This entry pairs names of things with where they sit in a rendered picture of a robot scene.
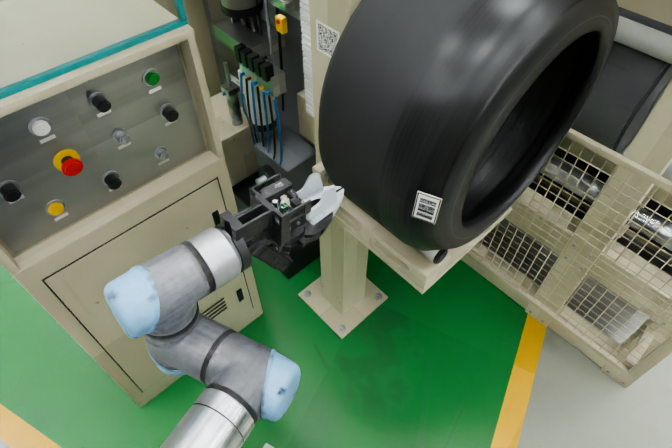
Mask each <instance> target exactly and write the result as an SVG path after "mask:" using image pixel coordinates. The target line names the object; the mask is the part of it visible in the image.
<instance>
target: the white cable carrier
mask: <svg viewBox="0 0 672 448"><path fill-rule="evenodd" d="M300 1H301V2H300V7H302V8H300V13H301V15H300V19H301V20H302V21H301V27H303V28H301V32H302V33H303V34H302V39H303V40H302V45H303V46H302V50H303V51H304V52H303V56H304V57H303V62H304V63H303V67H304V69H303V71H304V73H305V74H304V78H305V79H304V83H305V85H304V86H305V98H306V100H305V101H306V103H307V104H306V113H308V114H309V115H311V116H312V117H313V118H314V104H313V82H312V59H311V37H310V14H309V0H300Z"/></svg>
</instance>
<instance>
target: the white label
mask: <svg viewBox="0 0 672 448"><path fill-rule="evenodd" d="M441 203H442V199H441V198H439V197H436V196H433V195H430V194H427V193H424V192H421V191H418V192H417V196H416V200H415V204H414V209H413V213H412V217H415V218H418V219H421V220H424V221H427V222H429V223H432V224H435V223H436V219H437V216H438V213H439V209H440V206H441Z"/></svg>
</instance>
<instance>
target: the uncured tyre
mask: <svg viewBox="0 0 672 448"><path fill-rule="evenodd" d="M618 20H619V8H618V4H617V1H616V0H361V2H360V3H359V5H358V6H357V8H356V9H355V11H354V13H353V14H352V16H351V17H350V19H349V21H348V23H347V24H346V26H345V28H344V30H343V32H342V34H341V36H340V38H339V40H338V42H337V45H336V47H335V49H334V52H333V54H332V57H331V59H330V62H329V65H328V68H327V71H326V75H325V78H324V82H323V86H322V91H321V97H320V105H319V127H318V142H319V151H320V156H321V160H322V163H323V166H324V168H325V171H326V172H327V174H328V176H329V177H330V179H331V180H332V182H333V183H334V185H335V186H341V187H342V188H343V189H344V196H346V197H347V198H348V199H349V200H351V201H352V202H353V203H354V204H356V205H357V206H358V207H359V208H361V209H362V210H363V211H364V212H366V213H367V214H368V215H369V216H371V217H372V218H373V219H374V220H376V221H377V222H378V223H379V224H380V225H382V226H383V227H384V228H385V229H387V230H388V231H389V232H390V233H392V234H393V235H394V236H395V237H397V238H398V239H399V240H400V241H402V242H403V243H405V244H407V245H410V246H412V247H414V248H417V249H419V250H422V251H433V250H443V249H453V248H458V247H460V246H463V245H465V244H467V243H469V242H470V241H472V240H473V239H475V238H476V237H478V236H479V235H480V234H482V233H483V232H484V231H485V230H487V229H488V228H489V227H490V226H491V225H492V224H493V223H495V222H496V221H497V220H498V219H499V218H500V217H501V216H502V215H503V214H504V213H505V212H506V211H507V210H508V209H509V208H510V207H511V206H512V204H513V203H514V202H515V201H516V200H517V199H518V198H519V197H520V196H521V194H522V193H523V192H524V191H525V190H526V189H527V187H528V186H529V185H530V184H531V183H532V181H533V180H534V179H535V178H536V176H537V175H538V174H539V172H540V171H541V170H542V169H543V167H544V166H545V165H546V163H547V162H548V160H549V159H550V158H551V156H552V155H553V154H554V152H555V151H556V149H557V148H558V146H559V145H560V143H561V142H562V140H563V139H564V137H565V136H566V134H567V133H568V131H569V130H570V128H571V127H572V125H573V123H574V122H575V120H576V119H577V117H578V115H579V114H580V112H581V110H582V108H583V107H584V105H585V103H586V101H587V100H588V98H589V96H590V94H591V92H592V90H593V88H594V86H595V84H596V82H597V80H598V78H599V76H600V74H601V72H602V70H603V68H604V65H605V63H606V61H607V58H608V56H609V53H610V50H611V48H612V45H613V42H614V38H615V35H616V31H617V26H618ZM418 191H421V192H424V193H427V194H430V195H433V196H436V197H439V198H441V199H442V203H441V206H440V209H439V213H438V216H437V219H436V223H435V224H432V223H429V222H427V221H424V220H421V219H418V218H415V217H412V213H413V209H414V204H415V200H416V196H417V192H418Z"/></svg>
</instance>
